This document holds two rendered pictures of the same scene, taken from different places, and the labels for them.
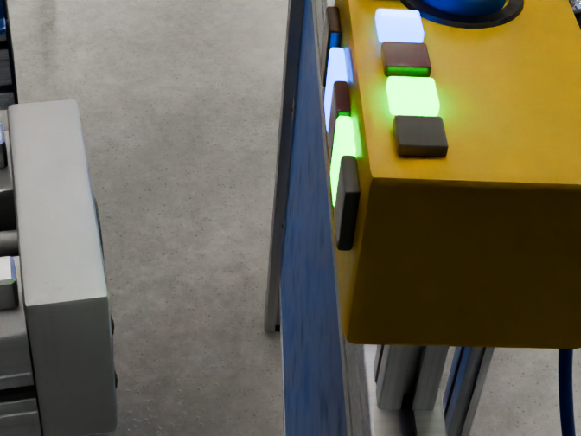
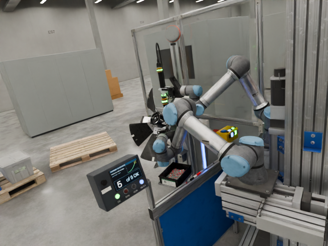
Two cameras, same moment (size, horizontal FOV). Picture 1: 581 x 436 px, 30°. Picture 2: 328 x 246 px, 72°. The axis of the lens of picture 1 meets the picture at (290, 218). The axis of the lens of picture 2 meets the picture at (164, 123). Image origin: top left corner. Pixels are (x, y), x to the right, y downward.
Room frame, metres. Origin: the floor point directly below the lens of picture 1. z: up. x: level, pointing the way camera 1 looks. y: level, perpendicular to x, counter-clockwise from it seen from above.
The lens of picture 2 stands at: (1.70, 1.05, 1.77)
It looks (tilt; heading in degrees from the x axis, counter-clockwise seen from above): 18 degrees down; 236
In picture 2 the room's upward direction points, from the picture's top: 9 degrees counter-clockwise
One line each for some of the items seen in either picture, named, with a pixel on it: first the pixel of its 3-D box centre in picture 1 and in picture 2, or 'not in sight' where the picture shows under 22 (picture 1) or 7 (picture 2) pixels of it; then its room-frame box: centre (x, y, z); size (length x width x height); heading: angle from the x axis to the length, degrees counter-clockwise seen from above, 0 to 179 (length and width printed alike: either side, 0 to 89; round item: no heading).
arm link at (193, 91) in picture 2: not in sight; (194, 91); (0.62, -0.13, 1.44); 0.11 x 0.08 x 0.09; 105
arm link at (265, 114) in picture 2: not in sight; (273, 117); (0.30, 0.27, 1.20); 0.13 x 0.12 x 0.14; 53
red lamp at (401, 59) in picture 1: (405, 59); not in sight; (0.36, -0.04, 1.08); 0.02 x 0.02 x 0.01; 5
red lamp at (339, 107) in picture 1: (338, 125); not in sight; (0.35, -0.02, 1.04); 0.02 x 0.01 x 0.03; 5
